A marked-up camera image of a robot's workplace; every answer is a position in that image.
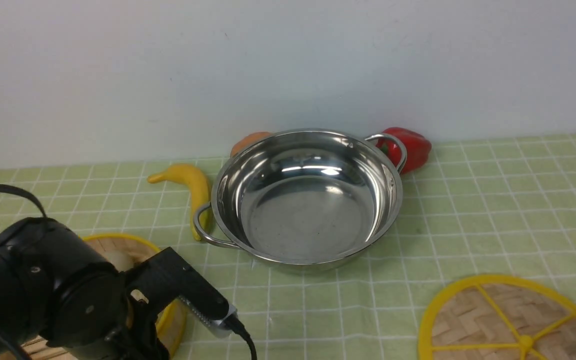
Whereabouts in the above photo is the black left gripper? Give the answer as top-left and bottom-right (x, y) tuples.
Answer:
(78, 292), (171, 360)

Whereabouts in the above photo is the yellow rimmed bamboo steamer basket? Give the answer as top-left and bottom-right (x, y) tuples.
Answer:
(22, 233), (188, 360)

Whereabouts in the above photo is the yellow woven bamboo steamer lid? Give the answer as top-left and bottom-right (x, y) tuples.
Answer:
(417, 275), (576, 360)

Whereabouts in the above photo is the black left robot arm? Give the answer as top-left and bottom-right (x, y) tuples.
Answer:
(0, 218), (170, 360)

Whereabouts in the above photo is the stainless steel pot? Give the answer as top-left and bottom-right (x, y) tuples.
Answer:
(193, 129), (409, 271)

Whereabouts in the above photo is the yellow banana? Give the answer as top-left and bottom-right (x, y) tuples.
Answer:
(147, 162), (211, 242)

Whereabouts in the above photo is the orange fruit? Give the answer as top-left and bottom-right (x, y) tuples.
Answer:
(230, 131), (274, 158)

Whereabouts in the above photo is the red bell pepper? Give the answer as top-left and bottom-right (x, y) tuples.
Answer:
(376, 127), (432, 175)

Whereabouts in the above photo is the green checked tablecloth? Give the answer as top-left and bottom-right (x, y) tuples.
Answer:
(0, 134), (576, 360)

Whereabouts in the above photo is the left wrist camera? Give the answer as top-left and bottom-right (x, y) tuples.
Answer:
(125, 247), (248, 338)

